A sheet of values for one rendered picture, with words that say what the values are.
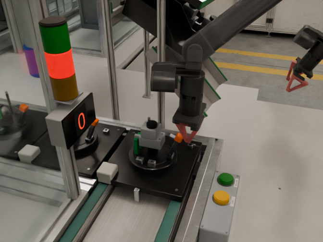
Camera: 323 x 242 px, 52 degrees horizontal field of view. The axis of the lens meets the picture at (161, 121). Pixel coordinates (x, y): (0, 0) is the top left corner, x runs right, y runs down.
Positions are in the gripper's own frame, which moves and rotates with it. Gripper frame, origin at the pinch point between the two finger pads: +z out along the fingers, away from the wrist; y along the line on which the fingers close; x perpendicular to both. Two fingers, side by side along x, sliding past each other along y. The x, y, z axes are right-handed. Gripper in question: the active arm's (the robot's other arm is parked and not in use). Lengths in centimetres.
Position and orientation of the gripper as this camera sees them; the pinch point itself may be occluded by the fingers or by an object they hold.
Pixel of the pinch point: (187, 139)
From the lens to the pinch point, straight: 88.9
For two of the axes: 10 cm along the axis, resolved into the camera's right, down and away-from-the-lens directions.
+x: 9.5, 1.9, -2.5
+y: -3.2, 5.2, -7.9
